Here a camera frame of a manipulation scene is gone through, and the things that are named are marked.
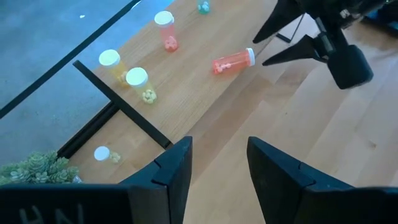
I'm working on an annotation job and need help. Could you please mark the wooden shelf black metal legs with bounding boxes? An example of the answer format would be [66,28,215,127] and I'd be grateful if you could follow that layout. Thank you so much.
[72,0,307,150]

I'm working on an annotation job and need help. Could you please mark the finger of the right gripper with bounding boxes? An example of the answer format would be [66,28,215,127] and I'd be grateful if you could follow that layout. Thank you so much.
[252,0,304,44]
[262,34,320,66]

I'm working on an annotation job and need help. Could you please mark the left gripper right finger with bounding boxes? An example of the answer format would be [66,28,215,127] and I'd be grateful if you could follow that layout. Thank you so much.
[247,136,355,224]

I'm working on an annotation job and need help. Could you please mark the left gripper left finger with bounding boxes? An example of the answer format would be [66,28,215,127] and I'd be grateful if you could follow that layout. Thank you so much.
[119,136,193,224]

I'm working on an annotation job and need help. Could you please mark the small clear medicine bottle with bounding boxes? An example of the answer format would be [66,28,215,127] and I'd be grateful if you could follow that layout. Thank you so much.
[93,145,122,164]

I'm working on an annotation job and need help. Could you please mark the green succulent in patterned pot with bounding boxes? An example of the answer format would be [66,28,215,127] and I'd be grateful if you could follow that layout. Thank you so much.
[0,150,82,187]

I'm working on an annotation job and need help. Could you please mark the teal medicine bottle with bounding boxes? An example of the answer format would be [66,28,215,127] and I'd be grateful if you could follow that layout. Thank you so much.
[197,0,211,15]

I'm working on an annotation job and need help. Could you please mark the yellow medicine bottle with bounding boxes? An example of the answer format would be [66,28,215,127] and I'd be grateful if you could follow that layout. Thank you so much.
[125,67,158,105]
[98,49,128,88]

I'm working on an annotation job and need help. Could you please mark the black aluminium rig frame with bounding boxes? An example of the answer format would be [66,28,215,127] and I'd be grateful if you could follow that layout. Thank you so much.
[57,101,121,159]

